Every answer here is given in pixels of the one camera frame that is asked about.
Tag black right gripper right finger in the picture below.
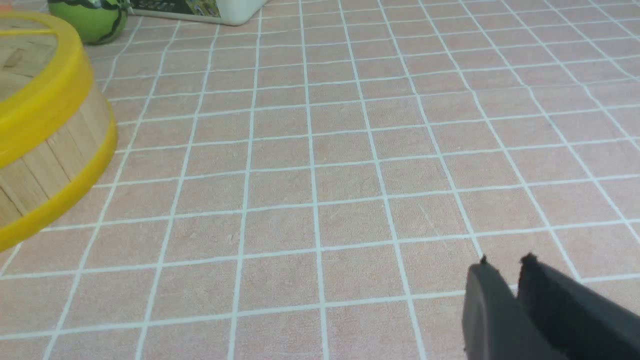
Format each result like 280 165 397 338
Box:
517 253 640 360

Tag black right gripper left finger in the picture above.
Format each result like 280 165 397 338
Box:
461 256 567 360

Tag yellow rimmed woven bamboo lid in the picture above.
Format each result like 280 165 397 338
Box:
0 11 95 166

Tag white box with green lid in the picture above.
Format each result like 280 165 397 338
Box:
128 0 268 27

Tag bamboo steamer basket yellow rims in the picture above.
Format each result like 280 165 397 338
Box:
1 85 118 251

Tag green toy watermelon ball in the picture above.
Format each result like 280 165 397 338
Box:
47 0 130 46

